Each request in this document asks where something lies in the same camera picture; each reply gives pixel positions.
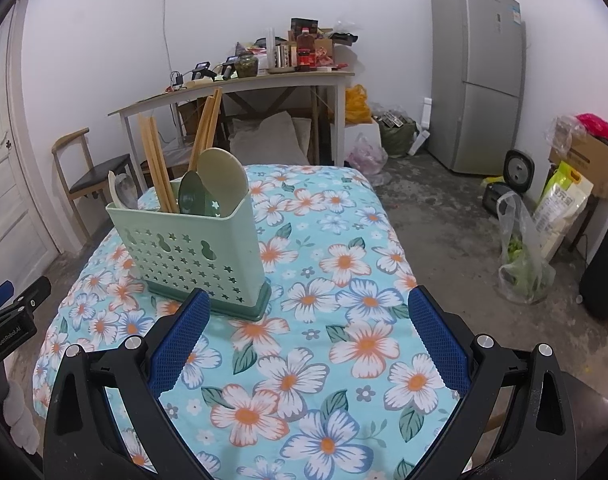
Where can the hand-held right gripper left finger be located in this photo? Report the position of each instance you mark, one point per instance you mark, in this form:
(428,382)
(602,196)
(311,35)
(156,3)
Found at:
(181,340)

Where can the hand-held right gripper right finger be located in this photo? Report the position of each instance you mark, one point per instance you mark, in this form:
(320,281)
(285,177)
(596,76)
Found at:
(436,340)

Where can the green utensil holder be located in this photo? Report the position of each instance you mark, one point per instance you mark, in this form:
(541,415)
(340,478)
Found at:
(183,255)

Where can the white soup spoon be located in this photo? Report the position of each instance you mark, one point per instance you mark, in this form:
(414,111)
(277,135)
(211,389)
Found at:
(112,187)

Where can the grey soup spoon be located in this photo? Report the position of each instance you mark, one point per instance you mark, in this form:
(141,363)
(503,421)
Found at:
(127,192)

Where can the dark green spoon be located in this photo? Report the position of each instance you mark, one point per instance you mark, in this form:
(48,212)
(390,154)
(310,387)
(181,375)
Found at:
(193,195)

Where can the cream rice paddle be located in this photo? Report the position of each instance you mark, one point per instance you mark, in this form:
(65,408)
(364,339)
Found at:
(226,180)

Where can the bunch of wooden chopsticks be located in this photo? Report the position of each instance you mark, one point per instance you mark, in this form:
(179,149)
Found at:
(156,160)

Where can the floral tablecloth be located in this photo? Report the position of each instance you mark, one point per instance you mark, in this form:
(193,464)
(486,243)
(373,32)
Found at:
(334,310)

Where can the white panelled door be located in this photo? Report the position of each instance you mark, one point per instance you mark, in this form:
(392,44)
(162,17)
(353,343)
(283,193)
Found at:
(13,185)

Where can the plastic bag of vegetables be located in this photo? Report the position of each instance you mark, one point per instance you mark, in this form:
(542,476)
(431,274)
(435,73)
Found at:
(526,270)

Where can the wooden chair with black seat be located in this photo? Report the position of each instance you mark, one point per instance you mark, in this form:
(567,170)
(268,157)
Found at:
(96,175)

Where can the small yellow packet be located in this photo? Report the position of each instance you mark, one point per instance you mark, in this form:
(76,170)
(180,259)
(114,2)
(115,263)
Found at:
(493,183)

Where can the yellow green rice bag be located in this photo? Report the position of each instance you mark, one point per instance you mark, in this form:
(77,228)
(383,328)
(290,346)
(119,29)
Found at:
(559,205)

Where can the black trash bin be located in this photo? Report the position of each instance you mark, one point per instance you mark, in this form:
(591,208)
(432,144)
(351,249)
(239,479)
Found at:
(606,270)

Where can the black rice cooker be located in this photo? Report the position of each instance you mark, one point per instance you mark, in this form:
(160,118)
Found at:
(518,167)

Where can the pink plastic bag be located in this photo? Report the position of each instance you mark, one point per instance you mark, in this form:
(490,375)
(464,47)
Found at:
(366,157)

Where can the beige sack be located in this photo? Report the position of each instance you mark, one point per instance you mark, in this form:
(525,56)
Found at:
(264,140)

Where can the large cardboard box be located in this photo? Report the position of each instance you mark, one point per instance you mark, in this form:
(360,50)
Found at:
(591,160)

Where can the clear plastic bag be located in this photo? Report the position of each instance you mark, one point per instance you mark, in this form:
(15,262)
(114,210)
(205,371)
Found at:
(561,132)

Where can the yellow plastic bag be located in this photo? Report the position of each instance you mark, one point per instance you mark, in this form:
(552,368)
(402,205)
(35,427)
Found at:
(358,105)

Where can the grey refrigerator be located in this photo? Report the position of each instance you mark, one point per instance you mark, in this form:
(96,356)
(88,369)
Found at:
(476,85)

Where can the black charger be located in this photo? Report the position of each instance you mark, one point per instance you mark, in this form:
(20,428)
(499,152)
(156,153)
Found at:
(176,80)

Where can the pink cloth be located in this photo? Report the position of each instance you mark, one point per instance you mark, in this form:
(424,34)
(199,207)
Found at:
(596,125)

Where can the black spare gripper device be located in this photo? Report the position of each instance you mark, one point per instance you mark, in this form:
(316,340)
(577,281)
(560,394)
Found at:
(227,67)
(201,72)

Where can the glass pickle jar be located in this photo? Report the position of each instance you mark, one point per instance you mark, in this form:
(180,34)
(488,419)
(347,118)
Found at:
(245,66)

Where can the wooden table with white legs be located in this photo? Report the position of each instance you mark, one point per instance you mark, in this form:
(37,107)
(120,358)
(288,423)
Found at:
(294,77)

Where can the red sauce bottle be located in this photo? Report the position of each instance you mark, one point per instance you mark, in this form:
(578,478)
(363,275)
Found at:
(306,55)

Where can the black printed box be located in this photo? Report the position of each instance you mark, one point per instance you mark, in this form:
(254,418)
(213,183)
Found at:
(304,24)

